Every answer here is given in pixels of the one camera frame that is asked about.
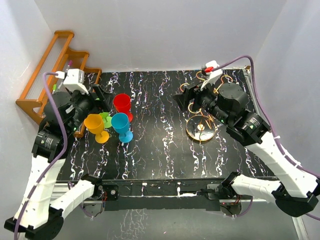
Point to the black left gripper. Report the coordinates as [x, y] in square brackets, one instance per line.
[104, 100]

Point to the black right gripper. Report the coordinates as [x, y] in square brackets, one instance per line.
[182, 99]

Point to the red wine glass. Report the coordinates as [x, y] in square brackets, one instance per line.
[122, 104]

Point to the green wine glass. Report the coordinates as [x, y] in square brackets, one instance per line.
[106, 118]

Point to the yellow wine glass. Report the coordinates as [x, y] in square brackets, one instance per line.
[95, 125]

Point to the blue wine glass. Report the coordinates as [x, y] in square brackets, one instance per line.
[121, 124]

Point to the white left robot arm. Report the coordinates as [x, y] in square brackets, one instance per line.
[39, 217]

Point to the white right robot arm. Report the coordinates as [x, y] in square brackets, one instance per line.
[295, 191]

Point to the purple capped marker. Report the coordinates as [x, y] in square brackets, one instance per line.
[68, 66]

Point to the green capped marker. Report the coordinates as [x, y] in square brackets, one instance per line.
[54, 88]

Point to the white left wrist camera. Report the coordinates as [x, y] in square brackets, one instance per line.
[73, 80]

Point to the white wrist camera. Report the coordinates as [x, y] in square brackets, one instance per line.
[73, 80]
[212, 71]

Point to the gold wire wine glass rack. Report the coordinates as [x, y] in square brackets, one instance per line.
[201, 127]

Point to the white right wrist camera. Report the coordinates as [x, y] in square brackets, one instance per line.
[212, 71]

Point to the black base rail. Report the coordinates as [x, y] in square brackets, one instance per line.
[169, 194]

